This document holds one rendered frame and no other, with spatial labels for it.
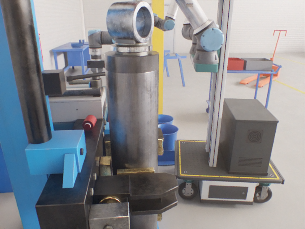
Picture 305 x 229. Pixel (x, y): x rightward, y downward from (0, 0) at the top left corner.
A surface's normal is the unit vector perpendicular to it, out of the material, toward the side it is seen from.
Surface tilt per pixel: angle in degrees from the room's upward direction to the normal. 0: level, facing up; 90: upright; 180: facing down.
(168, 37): 90
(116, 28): 104
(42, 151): 90
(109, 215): 0
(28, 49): 90
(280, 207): 0
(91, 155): 0
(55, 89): 90
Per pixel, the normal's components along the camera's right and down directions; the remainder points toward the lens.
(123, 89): -0.26, 0.36
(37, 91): 0.81, 0.22
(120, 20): -0.51, 0.27
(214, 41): -0.03, 0.44
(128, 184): 0.00, -0.93
